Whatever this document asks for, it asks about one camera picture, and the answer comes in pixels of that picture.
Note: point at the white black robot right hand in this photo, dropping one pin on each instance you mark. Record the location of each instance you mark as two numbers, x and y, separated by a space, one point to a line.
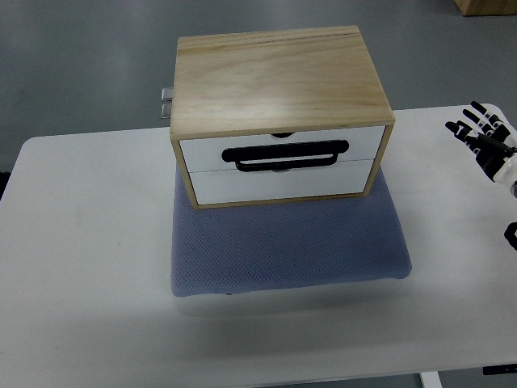
492 140

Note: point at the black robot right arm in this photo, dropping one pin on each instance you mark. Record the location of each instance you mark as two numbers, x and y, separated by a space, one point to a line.
510 235

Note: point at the wooden drawer cabinet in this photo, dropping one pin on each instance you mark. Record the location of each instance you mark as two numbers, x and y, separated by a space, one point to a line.
276 83

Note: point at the white lower drawer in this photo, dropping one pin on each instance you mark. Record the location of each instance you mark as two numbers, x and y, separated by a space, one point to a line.
218 187

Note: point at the cardboard box corner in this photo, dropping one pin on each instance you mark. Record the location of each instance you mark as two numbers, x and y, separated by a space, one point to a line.
486 7

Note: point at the black table control panel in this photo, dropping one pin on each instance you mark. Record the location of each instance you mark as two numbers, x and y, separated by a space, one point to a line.
499 369

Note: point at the white table leg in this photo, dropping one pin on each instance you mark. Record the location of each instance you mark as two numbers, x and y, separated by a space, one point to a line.
430 380

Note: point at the blue grey cushion mat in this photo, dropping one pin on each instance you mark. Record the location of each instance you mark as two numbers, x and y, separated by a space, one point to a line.
286 246

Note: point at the grey metal clamp behind cabinet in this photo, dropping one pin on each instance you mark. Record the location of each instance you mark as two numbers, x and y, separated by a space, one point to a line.
167 102

